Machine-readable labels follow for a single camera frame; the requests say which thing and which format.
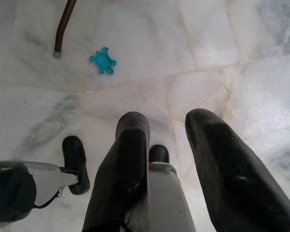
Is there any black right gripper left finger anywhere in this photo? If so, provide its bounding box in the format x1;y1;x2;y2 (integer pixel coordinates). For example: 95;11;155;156
82;111;151;232

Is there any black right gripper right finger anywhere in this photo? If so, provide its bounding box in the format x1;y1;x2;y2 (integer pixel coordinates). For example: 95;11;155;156
185;108;290;232

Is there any robot right leg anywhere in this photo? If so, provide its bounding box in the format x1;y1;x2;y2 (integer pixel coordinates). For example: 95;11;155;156
147;144;197;232

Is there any blue plastic turtle toy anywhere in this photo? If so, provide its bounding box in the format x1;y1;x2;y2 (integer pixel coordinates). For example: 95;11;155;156
89;47;117;74

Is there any brown curved chair leg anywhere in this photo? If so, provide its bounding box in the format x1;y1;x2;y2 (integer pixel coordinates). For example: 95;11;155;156
53;0;77;58

